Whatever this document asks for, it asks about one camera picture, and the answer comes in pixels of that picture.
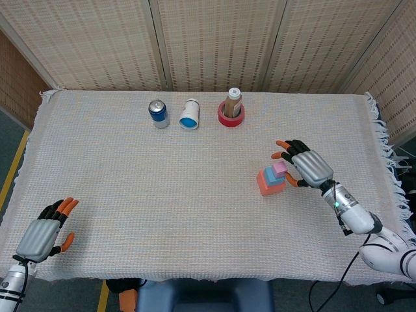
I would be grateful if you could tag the red tape roll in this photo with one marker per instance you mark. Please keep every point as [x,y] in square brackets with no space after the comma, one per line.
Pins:
[227,123]

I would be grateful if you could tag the black caster wheel base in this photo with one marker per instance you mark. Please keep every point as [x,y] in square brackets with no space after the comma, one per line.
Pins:
[385,297]

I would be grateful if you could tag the blue and silver soda can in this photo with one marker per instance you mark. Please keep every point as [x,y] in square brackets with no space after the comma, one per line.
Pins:
[159,115]

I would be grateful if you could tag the medium blue foam cube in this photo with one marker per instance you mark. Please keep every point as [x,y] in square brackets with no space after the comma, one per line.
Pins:
[269,177]

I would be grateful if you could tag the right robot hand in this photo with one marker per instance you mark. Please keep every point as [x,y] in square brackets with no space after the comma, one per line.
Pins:
[312,167]

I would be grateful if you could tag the dark blue robot torso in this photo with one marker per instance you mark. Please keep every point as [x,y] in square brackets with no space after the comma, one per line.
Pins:
[204,297]

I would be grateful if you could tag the orange and black floor object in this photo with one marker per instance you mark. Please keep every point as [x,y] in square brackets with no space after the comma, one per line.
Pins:
[128,299]

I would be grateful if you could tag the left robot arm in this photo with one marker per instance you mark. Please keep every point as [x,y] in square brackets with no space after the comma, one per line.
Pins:
[13,282]

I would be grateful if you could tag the woven bamboo folding screen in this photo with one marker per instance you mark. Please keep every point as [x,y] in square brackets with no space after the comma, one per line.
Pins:
[97,42]

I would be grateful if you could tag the beige woven tablecloth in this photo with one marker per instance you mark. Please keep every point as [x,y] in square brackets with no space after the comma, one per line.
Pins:
[162,195]

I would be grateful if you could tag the large orange foam cube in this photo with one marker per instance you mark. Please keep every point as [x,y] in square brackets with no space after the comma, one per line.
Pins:
[273,191]

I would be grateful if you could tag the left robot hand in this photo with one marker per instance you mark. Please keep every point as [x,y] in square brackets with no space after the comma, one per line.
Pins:
[39,239]

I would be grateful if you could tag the small pink foam cube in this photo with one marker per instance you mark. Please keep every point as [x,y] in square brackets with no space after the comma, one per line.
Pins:
[279,169]

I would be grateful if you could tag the white cup with blue inside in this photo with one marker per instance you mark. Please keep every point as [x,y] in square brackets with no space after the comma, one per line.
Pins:
[190,113]

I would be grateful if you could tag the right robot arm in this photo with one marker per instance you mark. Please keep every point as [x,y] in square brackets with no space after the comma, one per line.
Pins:
[354,217]

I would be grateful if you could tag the brown bottle with white cap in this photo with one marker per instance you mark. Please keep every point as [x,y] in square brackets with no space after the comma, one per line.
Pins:
[233,104]

